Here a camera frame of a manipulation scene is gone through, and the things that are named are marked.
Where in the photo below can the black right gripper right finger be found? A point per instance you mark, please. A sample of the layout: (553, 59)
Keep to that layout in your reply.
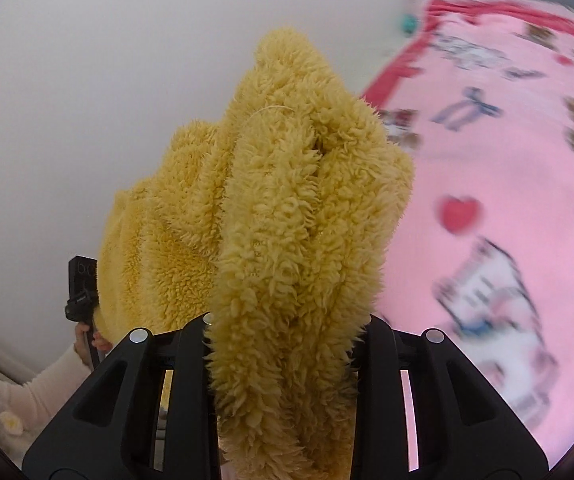
(424, 411)

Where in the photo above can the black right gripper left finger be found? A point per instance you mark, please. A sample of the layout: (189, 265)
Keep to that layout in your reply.
(146, 412)

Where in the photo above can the yellow fleece garment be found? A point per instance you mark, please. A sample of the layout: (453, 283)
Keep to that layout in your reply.
(275, 221)

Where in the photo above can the white sleeved left forearm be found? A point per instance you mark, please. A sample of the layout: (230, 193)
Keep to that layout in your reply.
(36, 402)

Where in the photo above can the person's left hand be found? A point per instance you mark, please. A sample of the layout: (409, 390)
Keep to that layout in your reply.
(88, 339)

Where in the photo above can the pink cartoon print blanket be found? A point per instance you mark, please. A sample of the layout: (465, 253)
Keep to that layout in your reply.
(482, 98)

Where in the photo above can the teal small toy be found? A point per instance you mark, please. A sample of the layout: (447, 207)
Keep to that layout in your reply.
(409, 25)

